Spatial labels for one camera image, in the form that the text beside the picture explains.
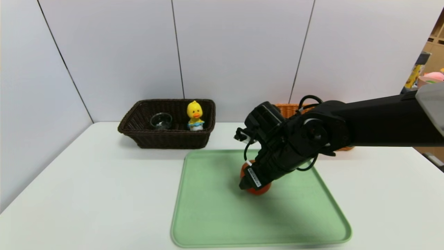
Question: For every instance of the right robot arm black grey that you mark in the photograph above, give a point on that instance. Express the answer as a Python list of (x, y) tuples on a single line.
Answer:
[(374, 121)]

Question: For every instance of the yellow duck scooter toy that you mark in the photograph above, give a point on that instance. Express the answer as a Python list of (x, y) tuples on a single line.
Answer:
[(195, 111)]

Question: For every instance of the yellow black bottle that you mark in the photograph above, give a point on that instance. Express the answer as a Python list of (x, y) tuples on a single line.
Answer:
[(412, 76)]

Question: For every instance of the dark brown wicker basket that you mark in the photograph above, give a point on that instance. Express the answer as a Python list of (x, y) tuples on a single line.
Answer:
[(166, 139)]

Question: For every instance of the dark grey floor object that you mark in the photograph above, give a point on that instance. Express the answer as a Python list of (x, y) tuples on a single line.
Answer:
[(435, 161)]

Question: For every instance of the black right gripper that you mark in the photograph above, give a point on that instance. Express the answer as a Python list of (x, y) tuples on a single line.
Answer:
[(254, 177)]

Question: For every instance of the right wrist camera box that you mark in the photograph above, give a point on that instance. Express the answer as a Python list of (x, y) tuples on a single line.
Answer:
[(265, 118)]

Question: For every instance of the wooden shelf unit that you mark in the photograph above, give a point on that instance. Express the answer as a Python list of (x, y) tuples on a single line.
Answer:
[(435, 55)]

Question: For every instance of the black flat item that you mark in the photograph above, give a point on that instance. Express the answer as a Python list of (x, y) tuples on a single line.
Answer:
[(406, 91)]

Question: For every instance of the small clear glass cup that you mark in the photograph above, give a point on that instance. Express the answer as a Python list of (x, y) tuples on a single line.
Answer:
[(161, 121)]

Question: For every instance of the pink plush toy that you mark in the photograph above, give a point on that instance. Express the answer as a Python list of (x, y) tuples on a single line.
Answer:
[(435, 75)]

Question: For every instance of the red apple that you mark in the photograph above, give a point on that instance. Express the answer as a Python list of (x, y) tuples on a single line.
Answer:
[(262, 191)]

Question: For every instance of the pink bowl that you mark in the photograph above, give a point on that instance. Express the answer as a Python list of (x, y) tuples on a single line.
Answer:
[(425, 81)]

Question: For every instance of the orange wicker basket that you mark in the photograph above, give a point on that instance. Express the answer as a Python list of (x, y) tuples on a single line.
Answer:
[(289, 109)]

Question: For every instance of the light green plastic tray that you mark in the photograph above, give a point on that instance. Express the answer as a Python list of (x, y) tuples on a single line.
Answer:
[(225, 218)]

